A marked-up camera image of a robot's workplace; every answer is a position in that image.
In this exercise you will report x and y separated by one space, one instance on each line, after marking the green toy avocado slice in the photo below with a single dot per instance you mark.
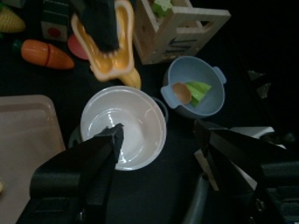
200 90

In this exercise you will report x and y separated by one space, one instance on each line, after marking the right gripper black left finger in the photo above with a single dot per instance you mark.
74 172

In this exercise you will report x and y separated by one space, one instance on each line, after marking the toy sushi roll red dot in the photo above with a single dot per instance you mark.
54 27

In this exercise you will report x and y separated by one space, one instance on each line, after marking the yellow toy squash half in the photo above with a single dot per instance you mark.
117 62

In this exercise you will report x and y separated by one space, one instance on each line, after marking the tan toy egg shell half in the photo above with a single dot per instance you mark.
182 92

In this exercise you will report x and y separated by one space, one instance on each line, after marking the yellow toy corn cob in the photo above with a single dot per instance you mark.
10 21

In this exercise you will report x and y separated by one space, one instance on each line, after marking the light wooden crate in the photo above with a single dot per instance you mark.
176 35

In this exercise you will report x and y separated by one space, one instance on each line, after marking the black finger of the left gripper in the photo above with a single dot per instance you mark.
99 26

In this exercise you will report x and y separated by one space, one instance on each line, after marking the pink round toy piece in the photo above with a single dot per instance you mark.
77 48

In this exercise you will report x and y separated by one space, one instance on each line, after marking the white plastic object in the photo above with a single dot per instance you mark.
253 131

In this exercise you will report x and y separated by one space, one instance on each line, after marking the green toy vegetable piece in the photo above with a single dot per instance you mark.
162 7

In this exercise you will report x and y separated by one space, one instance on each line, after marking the orange toy carrot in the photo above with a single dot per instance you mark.
43 54

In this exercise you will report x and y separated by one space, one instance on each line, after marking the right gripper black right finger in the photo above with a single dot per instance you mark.
249 157

